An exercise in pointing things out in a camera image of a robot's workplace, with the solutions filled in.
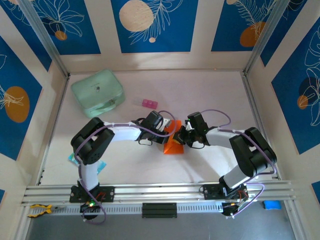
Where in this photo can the orange paper sheet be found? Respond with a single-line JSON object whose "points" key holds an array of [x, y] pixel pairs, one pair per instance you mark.
{"points": [[173, 148]]}

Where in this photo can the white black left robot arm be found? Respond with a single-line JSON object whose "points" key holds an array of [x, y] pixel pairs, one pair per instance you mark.
{"points": [[90, 175]]}

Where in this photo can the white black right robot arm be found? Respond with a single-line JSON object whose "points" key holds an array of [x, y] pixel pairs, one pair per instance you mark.
{"points": [[235, 178]]}

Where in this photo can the pink clear pill box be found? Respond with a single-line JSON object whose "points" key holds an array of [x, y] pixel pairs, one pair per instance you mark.
{"points": [[150, 103]]}

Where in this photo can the teal wipes packet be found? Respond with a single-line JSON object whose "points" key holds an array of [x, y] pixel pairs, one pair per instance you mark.
{"points": [[101, 166]]}

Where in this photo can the mint green zip case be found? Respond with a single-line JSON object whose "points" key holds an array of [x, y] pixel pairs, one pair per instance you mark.
{"points": [[97, 87]]}

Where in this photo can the blue sponge block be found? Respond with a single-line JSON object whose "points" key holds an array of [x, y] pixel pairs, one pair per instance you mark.
{"points": [[271, 205]]}

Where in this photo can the aluminium mounting rail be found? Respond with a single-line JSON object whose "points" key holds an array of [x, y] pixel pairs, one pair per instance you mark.
{"points": [[160, 191]]}

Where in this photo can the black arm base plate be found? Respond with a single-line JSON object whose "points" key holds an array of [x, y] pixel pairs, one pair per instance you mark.
{"points": [[108, 193], [211, 192]]}

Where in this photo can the aluminium side rail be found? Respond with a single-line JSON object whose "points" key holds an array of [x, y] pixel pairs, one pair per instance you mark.
{"points": [[54, 130], [257, 120]]}

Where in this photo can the black bracket block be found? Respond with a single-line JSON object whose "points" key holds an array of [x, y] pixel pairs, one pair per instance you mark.
{"points": [[160, 210]]}

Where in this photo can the aluminium frame post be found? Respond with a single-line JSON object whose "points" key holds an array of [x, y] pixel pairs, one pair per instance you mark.
{"points": [[265, 37], [45, 37]]}

